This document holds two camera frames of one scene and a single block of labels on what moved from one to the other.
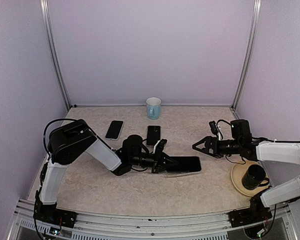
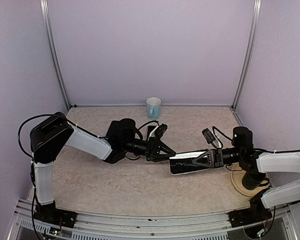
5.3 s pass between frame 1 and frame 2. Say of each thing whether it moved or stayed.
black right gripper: moved
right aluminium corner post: stayed
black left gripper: moved
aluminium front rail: stayed
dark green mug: stayed
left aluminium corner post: stayed
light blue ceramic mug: stayed
